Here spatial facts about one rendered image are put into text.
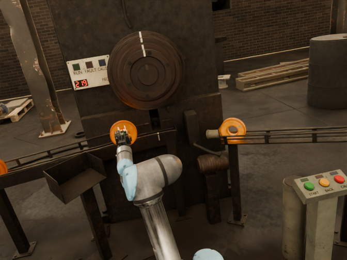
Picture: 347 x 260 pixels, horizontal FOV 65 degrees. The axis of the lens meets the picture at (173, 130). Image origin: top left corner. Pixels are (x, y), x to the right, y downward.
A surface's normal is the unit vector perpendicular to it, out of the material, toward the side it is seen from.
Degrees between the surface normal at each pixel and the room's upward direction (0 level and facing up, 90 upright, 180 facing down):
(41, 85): 90
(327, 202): 90
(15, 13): 90
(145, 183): 68
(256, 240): 0
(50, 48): 90
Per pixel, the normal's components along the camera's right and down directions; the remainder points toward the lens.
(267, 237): -0.15, -0.91
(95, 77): 0.16, 0.36
